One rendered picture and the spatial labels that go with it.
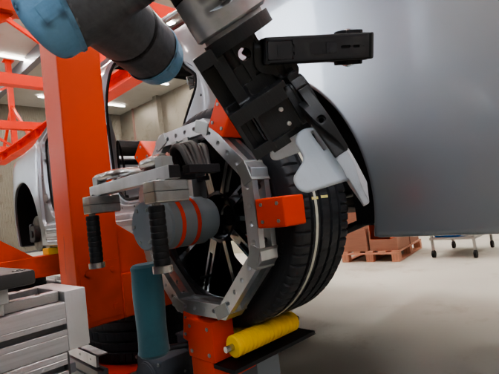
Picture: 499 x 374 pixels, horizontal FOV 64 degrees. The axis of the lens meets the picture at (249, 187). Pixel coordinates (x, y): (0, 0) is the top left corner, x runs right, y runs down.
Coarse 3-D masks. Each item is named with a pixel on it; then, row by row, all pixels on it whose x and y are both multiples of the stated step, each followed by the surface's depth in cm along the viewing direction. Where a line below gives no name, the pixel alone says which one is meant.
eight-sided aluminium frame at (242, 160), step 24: (168, 144) 120; (216, 144) 104; (240, 144) 104; (240, 168) 97; (264, 168) 99; (264, 192) 98; (264, 240) 99; (264, 264) 96; (168, 288) 124; (240, 288) 100; (192, 312) 115; (216, 312) 107; (240, 312) 107
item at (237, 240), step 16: (208, 144) 127; (224, 160) 144; (224, 176) 118; (208, 192) 124; (224, 192) 119; (240, 192) 115; (240, 208) 118; (224, 224) 125; (240, 224) 117; (208, 240) 145; (224, 240) 120; (240, 240) 114; (176, 256) 135; (192, 256) 137; (208, 256) 125; (224, 256) 145; (192, 272) 132; (208, 272) 126; (224, 272) 137; (208, 288) 126; (224, 288) 127
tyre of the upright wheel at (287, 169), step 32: (288, 160) 100; (288, 192) 98; (320, 192) 104; (320, 224) 102; (288, 256) 99; (320, 256) 105; (192, 288) 129; (288, 288) 101; (320, 288) 115; (256, 320) 109
